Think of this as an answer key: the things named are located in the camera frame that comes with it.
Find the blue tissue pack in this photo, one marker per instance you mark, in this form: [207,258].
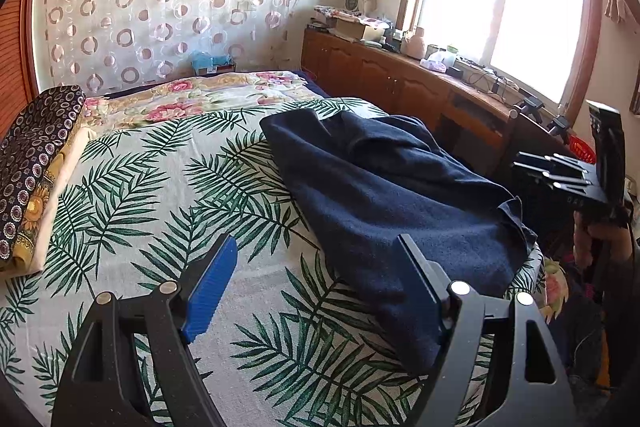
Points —
[207,63]

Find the white tissue pack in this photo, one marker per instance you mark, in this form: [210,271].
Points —
[435,62]

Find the red basket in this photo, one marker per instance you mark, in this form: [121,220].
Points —
[584,149]

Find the floral patterned cloth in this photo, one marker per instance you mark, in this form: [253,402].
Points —
[332,12]

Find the pink jar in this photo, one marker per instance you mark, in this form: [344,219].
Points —
[414,43]

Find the wooden slatted door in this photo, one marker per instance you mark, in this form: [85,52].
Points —
[15,67]

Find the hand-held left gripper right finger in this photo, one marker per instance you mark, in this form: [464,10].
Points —
[425,277]

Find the circle pattern sheer curtain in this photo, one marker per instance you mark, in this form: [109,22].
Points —
[150,7]

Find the floral bed cover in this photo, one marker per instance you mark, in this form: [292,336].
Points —
[210,92]

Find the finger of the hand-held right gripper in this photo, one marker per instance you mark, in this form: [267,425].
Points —
[555,186]
[540,159]

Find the wooden cabinet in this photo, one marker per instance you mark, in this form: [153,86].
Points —
[375,77]

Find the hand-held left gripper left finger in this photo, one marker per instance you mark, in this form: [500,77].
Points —
[210,292]

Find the dark patterned folded cloth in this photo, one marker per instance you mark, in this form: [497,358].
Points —
[35,142]

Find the yellow sunflower folded cloth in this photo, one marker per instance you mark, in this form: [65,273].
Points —
[35,207]

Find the person's right hand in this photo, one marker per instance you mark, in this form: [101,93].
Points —
[607,242]

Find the navy printed t-shirt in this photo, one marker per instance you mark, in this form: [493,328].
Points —
[400,187]

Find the cardboard box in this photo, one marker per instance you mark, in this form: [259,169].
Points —
[357,29]

